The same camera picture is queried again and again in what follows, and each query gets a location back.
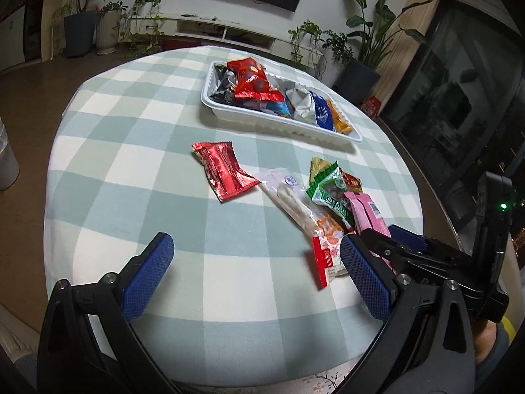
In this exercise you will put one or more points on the leafy tree in grey-blue pot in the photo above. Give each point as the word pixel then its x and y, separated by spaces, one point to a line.
pixel 80 28

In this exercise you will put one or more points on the pink snack packet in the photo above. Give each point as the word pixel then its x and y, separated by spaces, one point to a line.
pixel 367 213

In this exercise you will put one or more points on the small red-brown snack packet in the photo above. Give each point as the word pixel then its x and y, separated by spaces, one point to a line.
pixel 352 181

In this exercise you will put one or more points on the trailing green vine plant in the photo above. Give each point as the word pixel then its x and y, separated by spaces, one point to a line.
pixel 145 12

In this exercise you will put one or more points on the red foil snack packet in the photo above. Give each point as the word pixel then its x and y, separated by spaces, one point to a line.
pixel 223 168

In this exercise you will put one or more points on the orange snack packet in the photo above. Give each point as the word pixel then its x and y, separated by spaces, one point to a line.
pixel 339 119

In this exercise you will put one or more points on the person's right forearm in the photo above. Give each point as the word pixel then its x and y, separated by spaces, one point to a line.
pixel 486 340

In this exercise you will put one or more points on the white plastic tray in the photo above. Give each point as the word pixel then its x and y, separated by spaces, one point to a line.
pixel 266 125

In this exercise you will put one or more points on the red packet with brown balls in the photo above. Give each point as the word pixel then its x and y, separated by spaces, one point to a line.
pixel 254 80

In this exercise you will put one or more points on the green checked tablecloth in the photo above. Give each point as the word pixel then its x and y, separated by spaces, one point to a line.
pixel 143 131

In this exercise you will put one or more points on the large-leaf plant in dark pot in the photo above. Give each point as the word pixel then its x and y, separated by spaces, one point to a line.
pixel 361 78

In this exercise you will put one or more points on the clear sausage packet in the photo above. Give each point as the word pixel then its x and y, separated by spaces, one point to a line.
pixel 299 209

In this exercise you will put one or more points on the green snack packet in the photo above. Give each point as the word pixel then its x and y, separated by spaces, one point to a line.
pixel 330 199

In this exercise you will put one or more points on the small plant in white pot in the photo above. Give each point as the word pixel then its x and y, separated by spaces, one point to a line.
pixel 336 49

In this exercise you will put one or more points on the black snack packet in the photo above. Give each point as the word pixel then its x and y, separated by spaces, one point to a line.
pixel 224 86

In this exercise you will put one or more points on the plant in ribbed white pot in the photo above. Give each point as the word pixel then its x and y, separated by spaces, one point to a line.
pixel 107 33

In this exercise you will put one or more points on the beige curtain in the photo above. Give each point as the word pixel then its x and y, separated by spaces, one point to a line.
pixel 406 49

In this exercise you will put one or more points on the white wall cabinets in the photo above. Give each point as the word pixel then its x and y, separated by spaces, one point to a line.
pixel 12 41

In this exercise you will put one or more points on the white television cabinet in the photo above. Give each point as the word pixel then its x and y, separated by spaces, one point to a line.
pixel 229 33

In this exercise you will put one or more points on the glass sliding door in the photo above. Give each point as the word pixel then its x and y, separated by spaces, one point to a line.
pixel 459 111

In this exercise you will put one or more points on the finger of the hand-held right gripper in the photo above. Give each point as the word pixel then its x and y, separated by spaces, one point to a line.
pixel 406 236
pixel 385 248

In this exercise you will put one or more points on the white snack packet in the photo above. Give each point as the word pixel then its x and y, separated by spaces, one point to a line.
pixel 301 102

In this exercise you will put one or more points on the floral cloth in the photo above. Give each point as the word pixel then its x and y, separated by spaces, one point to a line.
pixel 318 383

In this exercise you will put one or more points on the dark blue snack packet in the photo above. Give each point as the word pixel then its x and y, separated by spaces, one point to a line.
pixel 322 113

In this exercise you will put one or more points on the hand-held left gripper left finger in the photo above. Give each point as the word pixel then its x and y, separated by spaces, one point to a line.
pixel 149 275

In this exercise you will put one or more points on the red paper bag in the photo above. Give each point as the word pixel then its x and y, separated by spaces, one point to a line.
pixel 371 106

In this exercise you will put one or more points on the vine plant on stand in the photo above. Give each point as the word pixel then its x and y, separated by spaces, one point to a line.
pixel 305 41

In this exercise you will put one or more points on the gold snack packet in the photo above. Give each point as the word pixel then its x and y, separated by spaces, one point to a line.
pixel 320 168

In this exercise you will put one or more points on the white trash bin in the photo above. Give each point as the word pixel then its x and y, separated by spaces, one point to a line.
pixel 7 160

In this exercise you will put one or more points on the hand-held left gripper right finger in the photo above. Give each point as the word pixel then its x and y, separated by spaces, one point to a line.
pixel 365 279

